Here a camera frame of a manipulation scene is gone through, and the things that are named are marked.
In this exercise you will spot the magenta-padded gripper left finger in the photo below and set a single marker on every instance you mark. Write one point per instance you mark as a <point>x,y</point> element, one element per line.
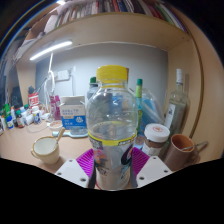
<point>71,171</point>

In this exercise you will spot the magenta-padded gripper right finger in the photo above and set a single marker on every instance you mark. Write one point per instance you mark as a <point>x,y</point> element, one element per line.
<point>152,168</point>

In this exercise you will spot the clear yellow-capped drink bottle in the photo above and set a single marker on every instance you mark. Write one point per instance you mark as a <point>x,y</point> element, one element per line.
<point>111,133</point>

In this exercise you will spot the brown jar with white lid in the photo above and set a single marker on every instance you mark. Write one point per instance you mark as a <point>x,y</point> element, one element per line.
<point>155,140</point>

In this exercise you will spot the brown mug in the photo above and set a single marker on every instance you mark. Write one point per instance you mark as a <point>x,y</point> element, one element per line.
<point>178,153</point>

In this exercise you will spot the cream ceramic mug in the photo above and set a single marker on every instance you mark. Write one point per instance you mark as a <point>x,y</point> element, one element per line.
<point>45,151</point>

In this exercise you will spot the blue and white carton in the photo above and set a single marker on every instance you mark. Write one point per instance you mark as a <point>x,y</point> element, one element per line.
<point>73,113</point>

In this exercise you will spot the clear blue plastic bag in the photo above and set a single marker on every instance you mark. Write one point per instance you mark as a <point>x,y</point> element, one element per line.
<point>153,108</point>

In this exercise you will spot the tall clear glass bottle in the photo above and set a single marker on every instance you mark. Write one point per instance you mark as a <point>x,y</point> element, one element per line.
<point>178,106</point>

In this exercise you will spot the pink packet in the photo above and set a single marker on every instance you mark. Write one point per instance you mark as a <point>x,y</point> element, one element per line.
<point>55,105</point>

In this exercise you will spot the slim green-capped bottle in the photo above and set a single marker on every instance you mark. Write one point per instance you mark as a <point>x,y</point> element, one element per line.
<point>139,100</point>

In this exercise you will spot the white bottle with blue cap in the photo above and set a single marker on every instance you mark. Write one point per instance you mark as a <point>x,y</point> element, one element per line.
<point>10,122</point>

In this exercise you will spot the red and white canister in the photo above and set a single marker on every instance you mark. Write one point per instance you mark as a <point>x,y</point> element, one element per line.
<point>33,100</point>

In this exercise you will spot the small green bottle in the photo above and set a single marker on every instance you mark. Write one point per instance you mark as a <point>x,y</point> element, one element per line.
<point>6,110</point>

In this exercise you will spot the small black bag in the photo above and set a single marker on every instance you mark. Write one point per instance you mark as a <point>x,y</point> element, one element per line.
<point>15,96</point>

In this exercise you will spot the dark green tall bottle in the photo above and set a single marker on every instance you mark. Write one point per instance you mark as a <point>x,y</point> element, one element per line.
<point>93,80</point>

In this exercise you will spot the white LED light bar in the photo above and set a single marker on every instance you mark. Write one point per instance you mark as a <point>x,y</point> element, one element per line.
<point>51,50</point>

